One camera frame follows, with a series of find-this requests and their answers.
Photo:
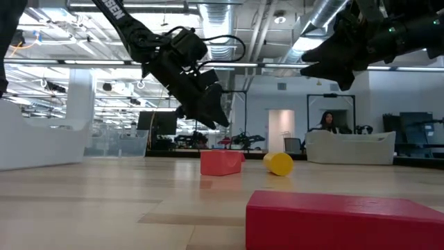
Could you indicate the black metal frame stand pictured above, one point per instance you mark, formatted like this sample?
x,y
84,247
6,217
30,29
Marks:
x,y
330,95

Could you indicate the orange bridge block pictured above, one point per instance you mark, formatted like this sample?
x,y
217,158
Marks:
x,y
220,163

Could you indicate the white ceiling light strip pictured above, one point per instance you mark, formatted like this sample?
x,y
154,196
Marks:
x,y
93,62

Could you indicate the clear plastic bin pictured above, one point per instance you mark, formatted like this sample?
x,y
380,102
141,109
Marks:
x,y
118,146

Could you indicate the dark shelving unit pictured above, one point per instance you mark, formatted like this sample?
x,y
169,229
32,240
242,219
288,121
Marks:
x,y
412,132

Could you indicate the red rectangular block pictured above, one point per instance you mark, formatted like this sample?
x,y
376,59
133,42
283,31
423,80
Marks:
x,y
329,225

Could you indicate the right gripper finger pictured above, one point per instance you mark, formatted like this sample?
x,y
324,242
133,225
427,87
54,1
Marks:
x,y
329,74
326,50

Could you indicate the grey office chair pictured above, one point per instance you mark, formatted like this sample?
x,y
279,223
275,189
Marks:
x,y
293,146

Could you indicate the white plastic bin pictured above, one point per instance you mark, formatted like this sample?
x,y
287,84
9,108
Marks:
x,y
34,146

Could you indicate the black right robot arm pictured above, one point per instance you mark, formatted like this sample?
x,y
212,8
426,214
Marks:
x,y
423,31

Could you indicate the yellow cylinder block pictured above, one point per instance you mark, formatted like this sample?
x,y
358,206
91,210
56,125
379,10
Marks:
x,y
279,164

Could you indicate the light grey plastic bin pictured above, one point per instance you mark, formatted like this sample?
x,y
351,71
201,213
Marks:
x,y
350,151

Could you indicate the black computer monitor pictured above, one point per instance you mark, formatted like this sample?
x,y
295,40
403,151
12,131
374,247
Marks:
x,y
159,123

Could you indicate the person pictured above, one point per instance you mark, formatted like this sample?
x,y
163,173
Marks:
x,y
327,123

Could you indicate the silver ventilation duct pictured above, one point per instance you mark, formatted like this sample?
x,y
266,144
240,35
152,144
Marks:
x,y
312,24
218,27

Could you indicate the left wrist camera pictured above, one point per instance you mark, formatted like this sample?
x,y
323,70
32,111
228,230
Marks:
x,y
209,79

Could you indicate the unused black robot arm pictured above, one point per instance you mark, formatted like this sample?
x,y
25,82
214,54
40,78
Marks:
x,y
248,140
194,139

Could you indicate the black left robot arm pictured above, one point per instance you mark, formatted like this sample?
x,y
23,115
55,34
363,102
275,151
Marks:
x,y
118,17

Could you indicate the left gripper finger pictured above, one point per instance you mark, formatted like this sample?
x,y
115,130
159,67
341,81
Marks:
x,y
197,117
215,104

